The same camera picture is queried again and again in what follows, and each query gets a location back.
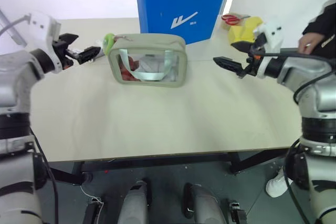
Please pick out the blue cardboard box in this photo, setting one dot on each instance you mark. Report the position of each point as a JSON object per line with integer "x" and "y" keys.
{"x": 181, "y": 1}

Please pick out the white cloth inside pouch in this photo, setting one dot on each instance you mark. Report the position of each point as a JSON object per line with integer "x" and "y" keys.
{"x": 155, "y": 65}

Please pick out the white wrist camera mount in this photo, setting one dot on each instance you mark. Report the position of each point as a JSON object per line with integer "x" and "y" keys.
{"x": 43, "y": 31}
{"x": 273, "y": 35}

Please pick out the black metal table frame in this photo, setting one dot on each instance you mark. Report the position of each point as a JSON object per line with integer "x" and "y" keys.
{"x": 157, "y": 162}

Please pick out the white sneaker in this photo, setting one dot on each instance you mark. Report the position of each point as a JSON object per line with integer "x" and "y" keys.
{"x": 277, "y": 184}

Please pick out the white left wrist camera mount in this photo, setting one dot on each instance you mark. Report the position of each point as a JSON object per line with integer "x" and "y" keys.
{"x": 43, "y": 31}

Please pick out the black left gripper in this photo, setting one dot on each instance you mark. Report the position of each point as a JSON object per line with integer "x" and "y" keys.
{"x": 62, "y": 51}

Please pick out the black robot foot block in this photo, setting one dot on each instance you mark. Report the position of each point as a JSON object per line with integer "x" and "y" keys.
{"x": 93, "y": 212}
{"x": 237, "y": 212}

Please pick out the beige transparent zippered pouch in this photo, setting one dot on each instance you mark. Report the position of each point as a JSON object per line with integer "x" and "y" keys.
{"x": 152, "y": 41}

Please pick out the yellow crumpled bag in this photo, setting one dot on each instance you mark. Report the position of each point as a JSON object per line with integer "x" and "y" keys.
{"x": 246, "y": 31}

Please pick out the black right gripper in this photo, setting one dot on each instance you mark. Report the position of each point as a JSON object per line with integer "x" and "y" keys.
{"x": 252, "y": 62}

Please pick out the green round tag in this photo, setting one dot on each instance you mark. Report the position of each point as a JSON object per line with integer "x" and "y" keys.
{"x": 108, "y": 42}

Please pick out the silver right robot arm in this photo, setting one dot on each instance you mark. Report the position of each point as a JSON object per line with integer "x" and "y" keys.
{"x": 312, "y": 82}

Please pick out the bystander black jacket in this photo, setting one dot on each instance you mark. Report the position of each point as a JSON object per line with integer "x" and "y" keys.
{"x": 326, "y": 22}

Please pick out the grey rounded robot leg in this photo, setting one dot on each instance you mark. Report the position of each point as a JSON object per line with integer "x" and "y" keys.
{"x": 204, "y": 203}
{"x": 134, "y": 203}

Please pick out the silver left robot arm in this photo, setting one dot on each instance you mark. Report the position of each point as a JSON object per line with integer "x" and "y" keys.
{"x": 15, "y": 82}

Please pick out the bystander bare hand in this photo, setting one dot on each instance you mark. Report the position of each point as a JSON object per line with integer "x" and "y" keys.
{"x": 311, "y": 41}

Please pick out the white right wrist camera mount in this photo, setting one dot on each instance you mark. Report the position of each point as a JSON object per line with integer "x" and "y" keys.
{"x": 273, "y": 35}

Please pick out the red item inside pouch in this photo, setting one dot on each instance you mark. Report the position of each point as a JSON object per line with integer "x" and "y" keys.
{"x": 125, "y": 70}

